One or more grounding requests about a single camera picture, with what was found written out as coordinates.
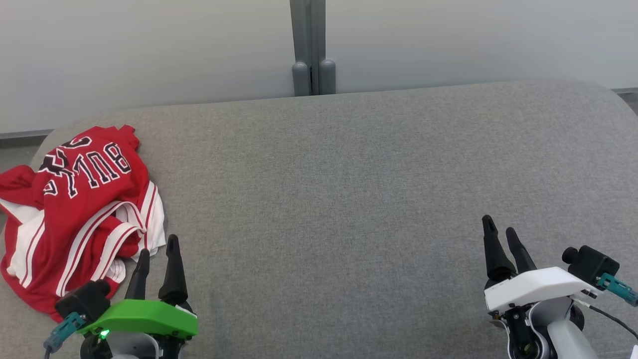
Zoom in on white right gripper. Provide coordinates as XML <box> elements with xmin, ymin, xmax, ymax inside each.
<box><xmin>481</xmin><ymin>215</ymin><xmax>599</xmax><ymax>314</ymax></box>

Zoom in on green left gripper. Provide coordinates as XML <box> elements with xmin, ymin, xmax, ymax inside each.
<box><xmin>77</xmin><ymin>234</ymin><xmax>199</xmax><ymax>345</ymax></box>

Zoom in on red Bulls basketball jersey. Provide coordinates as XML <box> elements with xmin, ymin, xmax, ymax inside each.
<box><xmin>30</xmin><ymin>125</ymin><xmax>167</xmax><ymax>300</ymax></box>

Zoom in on red shorts with white stripe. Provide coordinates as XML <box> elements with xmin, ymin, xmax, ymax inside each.
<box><xmin>0</xmin><ymin>166</ymin><xmax>128</xmax><ymax>322</ymax></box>

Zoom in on teal left camera connector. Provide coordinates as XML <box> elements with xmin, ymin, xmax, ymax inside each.
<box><xmin>43</xmin><ymin>312</ymin><xmax>86</xmax><ymax>353</ymax></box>

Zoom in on teal camera connector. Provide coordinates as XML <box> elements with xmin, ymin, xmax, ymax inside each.
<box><xmin>596</xmin><ymin>273</ymin><xmax>638</xmax><ymax>307</ymax></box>
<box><xmin>43</xmin><ymin>312</ymin><xmax>86</xmax><ymax>353</ymax></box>

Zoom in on teal right camera connector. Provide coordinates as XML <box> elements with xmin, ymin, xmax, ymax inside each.
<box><xmin>596</xmin><ymin>273</ymin><xmax>638</xmax><ymax>307</ymax></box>

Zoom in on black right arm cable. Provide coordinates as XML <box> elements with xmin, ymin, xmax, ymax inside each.
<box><xmin>572</xmin><ymin>295</ymin><xmax>638</xmax><ymax>341</ymax></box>

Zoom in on grey partition post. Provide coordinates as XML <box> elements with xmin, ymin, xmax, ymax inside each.
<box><xmin>290</xmin><ymin>0</ymin><xmax>336</xmax><ymax>97</ymax></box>

